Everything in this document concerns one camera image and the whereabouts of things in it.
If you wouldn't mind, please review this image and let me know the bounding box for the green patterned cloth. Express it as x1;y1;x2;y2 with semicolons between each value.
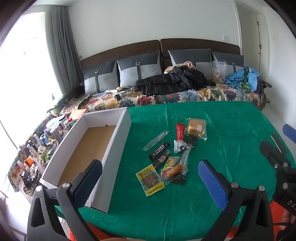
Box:
239;67;253;92

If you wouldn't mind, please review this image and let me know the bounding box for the green tablecloth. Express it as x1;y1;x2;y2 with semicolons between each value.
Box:
54;101;296;235

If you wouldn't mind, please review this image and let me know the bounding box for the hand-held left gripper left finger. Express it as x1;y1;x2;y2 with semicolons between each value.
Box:
27;159;103;241

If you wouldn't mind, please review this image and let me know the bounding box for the grey curtain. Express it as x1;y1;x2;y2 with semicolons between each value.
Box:
45;5;81;98

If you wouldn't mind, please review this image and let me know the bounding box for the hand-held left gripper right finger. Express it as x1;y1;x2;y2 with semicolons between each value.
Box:
198;159;279;241

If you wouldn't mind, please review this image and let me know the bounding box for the white cardboard box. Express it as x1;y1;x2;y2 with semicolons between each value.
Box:
39;108;132;214

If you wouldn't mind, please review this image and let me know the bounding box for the brown cardboard sheet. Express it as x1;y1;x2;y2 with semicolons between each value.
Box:
67;108;85;121

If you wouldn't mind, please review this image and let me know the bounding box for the beige cloth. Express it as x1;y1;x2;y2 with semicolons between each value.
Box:
164;61;197;74

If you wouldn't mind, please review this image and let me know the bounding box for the grey two-tone pillow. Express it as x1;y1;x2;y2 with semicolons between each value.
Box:
83;59;119;94
211;51;245;75
117;51;162;88
168;49;213;73

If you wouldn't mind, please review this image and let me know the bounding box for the long clear stick packet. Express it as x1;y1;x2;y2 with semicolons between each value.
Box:
179;137;197;167

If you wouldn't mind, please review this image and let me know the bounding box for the yellow dried tofu packet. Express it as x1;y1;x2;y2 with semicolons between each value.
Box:
135;164;165;197

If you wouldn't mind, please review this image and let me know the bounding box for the window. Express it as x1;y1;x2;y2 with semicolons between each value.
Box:
0;11;65;151

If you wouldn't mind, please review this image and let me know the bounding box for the red snack packet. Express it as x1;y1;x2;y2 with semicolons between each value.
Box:
176;122;186;142

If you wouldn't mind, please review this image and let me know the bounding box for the dark red fruit roll stick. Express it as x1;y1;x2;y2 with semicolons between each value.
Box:
153;151;170;169

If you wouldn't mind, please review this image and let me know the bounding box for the small yellow cake packet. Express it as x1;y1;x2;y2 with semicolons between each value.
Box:
162;156;180;172

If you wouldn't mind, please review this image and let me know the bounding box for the clear bread packet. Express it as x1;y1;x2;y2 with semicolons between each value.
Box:
185;118;208;141

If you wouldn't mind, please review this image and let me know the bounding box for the clear plastic bag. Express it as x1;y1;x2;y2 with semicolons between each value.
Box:
211;61;227;84

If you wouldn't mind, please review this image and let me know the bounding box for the clear sausage packet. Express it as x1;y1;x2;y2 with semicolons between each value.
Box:
160;163;186;180

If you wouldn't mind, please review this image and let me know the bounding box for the blue cloth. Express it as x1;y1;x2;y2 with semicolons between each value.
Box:
225;67;262;92

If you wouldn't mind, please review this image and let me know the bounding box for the dark brown bag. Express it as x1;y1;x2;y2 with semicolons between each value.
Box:
260;77;273;103

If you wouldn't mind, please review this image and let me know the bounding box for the black smartphone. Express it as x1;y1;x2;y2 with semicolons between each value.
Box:
270;133;288;153

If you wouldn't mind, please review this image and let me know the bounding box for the dark brown chocolate bar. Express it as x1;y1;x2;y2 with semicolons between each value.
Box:
148;142;170;162

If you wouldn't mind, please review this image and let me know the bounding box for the small dark snack packet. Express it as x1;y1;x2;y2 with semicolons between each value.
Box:
172;173;186;186

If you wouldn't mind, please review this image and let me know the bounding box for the person's right hand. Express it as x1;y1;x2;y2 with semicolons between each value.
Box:
280;207;296;232

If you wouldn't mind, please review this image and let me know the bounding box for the clutter of bottles and jars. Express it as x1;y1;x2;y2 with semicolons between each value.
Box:
9;113;77;197

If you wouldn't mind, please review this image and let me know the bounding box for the white door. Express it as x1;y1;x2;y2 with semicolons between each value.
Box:
255;13;274;86

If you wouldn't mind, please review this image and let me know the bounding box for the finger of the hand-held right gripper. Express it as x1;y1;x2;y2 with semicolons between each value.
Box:
282;124;296;140
260;140;291;171

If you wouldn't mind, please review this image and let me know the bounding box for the clear tube snack packet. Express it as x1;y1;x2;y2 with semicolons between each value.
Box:
142;130;169;151

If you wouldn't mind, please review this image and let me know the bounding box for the white triangular snack packet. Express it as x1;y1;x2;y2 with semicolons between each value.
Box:
173;139;187;154

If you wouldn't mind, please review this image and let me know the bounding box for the black puffer jacket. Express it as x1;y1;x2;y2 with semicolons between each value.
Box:
134;65;215;96

